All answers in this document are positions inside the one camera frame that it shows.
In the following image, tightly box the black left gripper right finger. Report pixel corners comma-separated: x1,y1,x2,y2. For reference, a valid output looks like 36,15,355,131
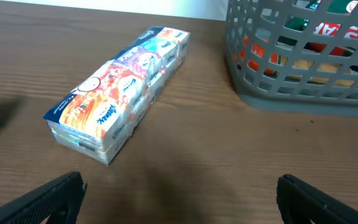
276,174,358,224

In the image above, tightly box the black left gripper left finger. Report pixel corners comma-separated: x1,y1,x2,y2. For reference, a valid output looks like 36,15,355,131
0,171,88,224

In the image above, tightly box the red spaghetti packet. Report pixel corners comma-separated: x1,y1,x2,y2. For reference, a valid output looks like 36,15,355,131
233,36,358,88

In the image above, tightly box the green coffee sachet bag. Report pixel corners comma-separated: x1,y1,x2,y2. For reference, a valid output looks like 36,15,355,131
284,0,358,60

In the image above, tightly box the colourful tissue multipack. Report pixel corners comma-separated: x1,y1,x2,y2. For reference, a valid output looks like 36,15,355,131
44,26,190,165

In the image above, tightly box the grey plastic lattice basket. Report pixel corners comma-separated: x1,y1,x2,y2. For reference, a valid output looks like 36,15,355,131
224,0,358,116

